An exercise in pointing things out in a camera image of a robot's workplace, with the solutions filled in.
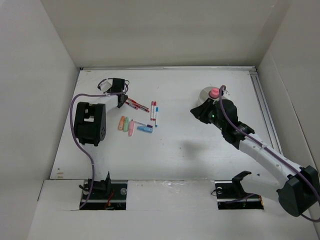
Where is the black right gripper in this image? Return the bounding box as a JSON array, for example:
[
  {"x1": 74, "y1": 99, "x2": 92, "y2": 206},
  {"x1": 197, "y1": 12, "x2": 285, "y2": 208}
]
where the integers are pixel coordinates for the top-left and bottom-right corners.
[{"x1": 190, "y1": 97, "x2": 226, "y2": 131}]

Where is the pink highlighter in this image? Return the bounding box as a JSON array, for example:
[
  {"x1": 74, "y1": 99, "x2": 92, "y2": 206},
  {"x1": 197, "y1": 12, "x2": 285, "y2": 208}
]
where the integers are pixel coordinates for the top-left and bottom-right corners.
[
  {"x1": 209, "y1": 87, "x2": 220, "y2": 99},
  {"x1": 128, "y1": 120, "x2": 135, "y2": 137}
]

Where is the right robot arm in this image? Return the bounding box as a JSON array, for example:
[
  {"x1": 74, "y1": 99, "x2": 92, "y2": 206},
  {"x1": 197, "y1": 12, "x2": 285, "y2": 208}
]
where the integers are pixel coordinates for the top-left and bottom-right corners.
[{"x1": 190, "y1": 98, "x2": 320, "y2": 217}]

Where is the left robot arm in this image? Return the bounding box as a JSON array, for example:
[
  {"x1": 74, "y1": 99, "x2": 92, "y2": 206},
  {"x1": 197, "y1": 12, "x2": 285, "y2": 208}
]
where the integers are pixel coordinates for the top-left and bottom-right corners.
[{"x1": 69, "y1": 77, "x2": 130, "y2": 199}]

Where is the white round divided container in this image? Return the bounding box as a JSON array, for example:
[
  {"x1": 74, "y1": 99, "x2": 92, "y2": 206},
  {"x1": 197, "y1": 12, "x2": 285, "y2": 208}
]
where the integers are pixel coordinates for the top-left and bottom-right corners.
[{"x1": 196, "y1": 86, "x2": 220, "y2": 107}]

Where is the orange highlighter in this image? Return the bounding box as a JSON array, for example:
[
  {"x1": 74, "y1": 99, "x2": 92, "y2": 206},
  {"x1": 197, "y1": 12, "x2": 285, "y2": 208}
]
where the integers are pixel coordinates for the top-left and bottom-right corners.
[{"x1": 118, "y1": 116, "x2": 126, "y2": 131}]

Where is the pink cap white marker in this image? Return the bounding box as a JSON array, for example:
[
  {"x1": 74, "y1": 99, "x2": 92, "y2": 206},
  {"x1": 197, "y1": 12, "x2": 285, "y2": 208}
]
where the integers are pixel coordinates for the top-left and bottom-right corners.
[{"x1": 150, "y1": 101, "x2": 156, "y2": 121}]

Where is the green highlighter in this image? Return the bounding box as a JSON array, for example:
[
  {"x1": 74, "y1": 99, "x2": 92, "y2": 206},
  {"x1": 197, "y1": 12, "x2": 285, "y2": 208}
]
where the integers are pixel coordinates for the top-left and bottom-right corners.
[{"x1": 123, "y1": 117, "x2": 129, "y2": 132}]

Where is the blue cap white marker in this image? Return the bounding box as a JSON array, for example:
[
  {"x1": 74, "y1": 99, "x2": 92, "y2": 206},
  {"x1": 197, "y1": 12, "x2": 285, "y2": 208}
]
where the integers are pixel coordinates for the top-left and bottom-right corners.
[{"x1": 155, "y1": 107, "x2": 159, "y2": 128}]

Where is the light blue highlighter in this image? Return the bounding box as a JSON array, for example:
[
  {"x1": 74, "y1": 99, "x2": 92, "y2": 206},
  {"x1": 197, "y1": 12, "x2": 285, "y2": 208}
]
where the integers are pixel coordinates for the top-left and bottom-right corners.
[{"x1": 137, "y1": 126, "x2": 153, "y2": 133}]

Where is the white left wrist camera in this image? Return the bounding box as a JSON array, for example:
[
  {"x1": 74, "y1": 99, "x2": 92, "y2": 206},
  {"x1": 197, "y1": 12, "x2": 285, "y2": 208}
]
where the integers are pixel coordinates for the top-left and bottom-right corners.
[{"x1": 97, "y1": 78, "x2": 112, "y2": 92}]

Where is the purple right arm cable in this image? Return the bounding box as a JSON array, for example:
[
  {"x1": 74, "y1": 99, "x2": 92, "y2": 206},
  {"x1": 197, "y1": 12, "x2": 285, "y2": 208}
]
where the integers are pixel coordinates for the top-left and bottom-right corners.
[{"x1": 218, "y1": 84, "x2": 320, "y2": 223}]

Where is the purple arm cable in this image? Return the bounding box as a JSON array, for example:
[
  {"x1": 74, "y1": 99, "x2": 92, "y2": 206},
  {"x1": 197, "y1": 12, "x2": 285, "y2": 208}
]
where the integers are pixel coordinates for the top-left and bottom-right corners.
[
  {"x1": 70, "y1": 79, "x2": 131, "y2": 210},
  {"x1": 218, "y1": 84, "x2": 320, "y2": 223}
]

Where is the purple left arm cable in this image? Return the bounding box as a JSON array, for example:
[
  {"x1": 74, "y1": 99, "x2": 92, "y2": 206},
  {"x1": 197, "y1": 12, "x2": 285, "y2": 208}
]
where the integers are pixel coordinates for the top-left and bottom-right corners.
[{"x1": 70, "y1": 79, "x2": 131, "y2": 210}]

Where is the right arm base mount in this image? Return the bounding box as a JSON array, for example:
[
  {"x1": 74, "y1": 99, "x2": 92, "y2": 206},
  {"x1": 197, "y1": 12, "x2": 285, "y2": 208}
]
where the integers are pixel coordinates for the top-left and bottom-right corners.
[{"x1": 211, "y1": 171, "x2": 264, "y2": 210}]

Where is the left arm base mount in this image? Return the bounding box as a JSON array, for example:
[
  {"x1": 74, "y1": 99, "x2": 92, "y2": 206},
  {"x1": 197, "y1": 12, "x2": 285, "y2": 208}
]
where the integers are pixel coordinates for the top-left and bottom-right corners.
[{"x1": 79, "y1": 173, "x2": 128, "y2": 211}]

